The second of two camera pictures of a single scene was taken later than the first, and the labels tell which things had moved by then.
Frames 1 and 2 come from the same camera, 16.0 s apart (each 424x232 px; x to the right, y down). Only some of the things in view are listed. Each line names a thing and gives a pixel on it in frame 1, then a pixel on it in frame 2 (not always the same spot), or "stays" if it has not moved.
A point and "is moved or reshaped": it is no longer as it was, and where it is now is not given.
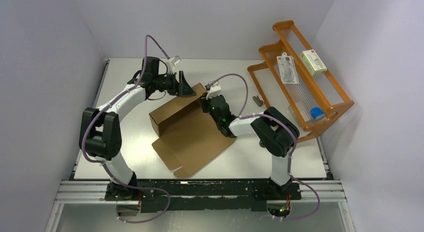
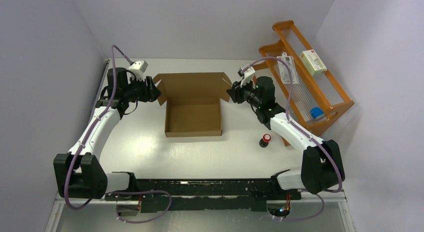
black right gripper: [204, 102] -> [236, 91]
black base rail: [202, 195] stays
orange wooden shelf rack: [314, 95] stays
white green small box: [312, 62] stays
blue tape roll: [316, 111] stays
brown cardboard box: [188, 137] is moved or reshaped
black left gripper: [182, 88] -> [150, 92]
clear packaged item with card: [288, 69] stays
